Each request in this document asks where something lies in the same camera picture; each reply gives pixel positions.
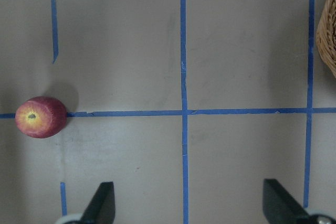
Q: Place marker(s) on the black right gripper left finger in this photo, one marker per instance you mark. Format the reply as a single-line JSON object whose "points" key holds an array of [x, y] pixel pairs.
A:
{"points": [[101, 208]]}

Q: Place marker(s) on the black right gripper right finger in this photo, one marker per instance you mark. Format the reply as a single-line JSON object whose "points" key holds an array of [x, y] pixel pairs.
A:
{"points": [[279, 206]]}

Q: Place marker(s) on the red apple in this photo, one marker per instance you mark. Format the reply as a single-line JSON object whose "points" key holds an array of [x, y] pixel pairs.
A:
{"points": [[41, 117]]}

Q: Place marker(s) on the wicker basket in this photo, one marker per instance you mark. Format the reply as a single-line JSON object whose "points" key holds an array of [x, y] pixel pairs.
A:
{"points": [[325, 35]]}

